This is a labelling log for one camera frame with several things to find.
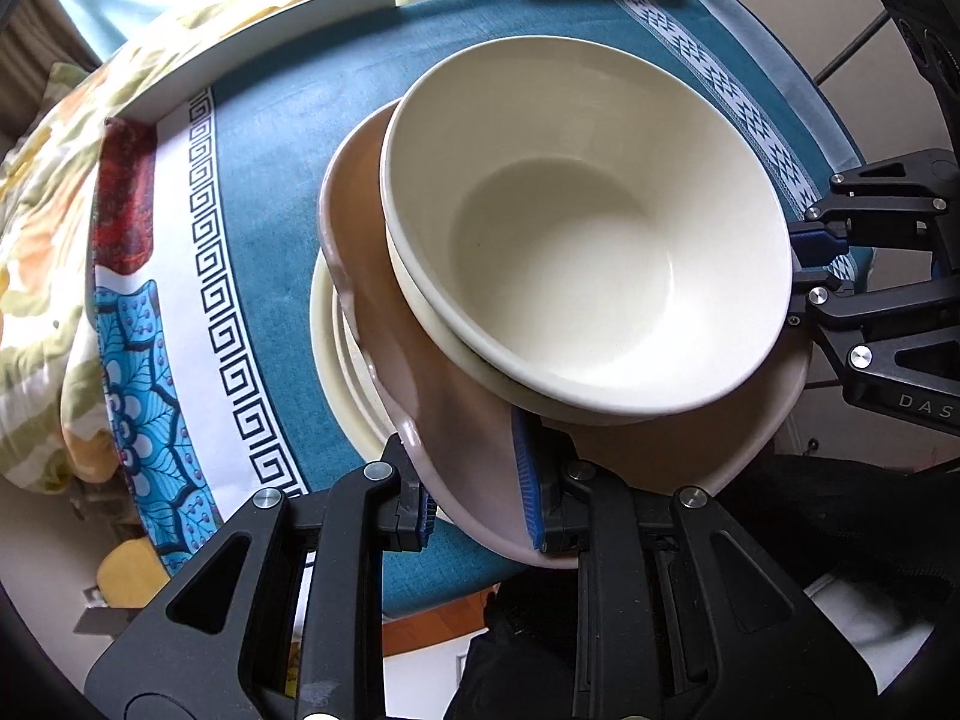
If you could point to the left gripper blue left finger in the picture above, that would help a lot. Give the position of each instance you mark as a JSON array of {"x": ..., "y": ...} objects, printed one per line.
[{"x": 425, "y": 517}]

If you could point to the cream bowl with dots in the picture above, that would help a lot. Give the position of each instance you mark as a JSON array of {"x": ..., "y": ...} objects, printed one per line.
[{"x": 462, "y": 356}]

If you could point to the plain white plate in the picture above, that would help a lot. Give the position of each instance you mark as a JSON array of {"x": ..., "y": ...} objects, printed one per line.
[{"x": 363, "y": 392}]

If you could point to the yellow foam cushion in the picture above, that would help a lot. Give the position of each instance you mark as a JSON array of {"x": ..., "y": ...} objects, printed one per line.
[{"x": 131, "y": 575}]

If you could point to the pink heart-shaped bowl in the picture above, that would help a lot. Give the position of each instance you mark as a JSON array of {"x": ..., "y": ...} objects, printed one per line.
[{"x": 458, "y": 434}]

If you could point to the black arched floor lamp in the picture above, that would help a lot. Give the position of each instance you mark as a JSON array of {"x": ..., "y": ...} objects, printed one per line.
[{"x": 852, "y": 49}]

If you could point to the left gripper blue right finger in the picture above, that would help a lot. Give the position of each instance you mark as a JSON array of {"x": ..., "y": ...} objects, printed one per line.
[{"x": 527, "y": 443}]

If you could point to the floral striped duvet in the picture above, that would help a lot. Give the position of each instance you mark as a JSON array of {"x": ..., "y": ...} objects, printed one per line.
[{"x": 54, "y": 426}]

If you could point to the yellow duck plate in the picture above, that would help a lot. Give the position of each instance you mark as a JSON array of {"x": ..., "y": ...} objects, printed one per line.
[{"x": 334, "y": 388}]

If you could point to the left brown curtain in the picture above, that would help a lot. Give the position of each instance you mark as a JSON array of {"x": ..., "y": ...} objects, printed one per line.
[{"x": 38, "y": 34}]

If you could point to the teal patterned tablecloth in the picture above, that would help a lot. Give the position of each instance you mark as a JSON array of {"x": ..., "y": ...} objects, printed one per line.
[{"x": 206, "y": 238}]

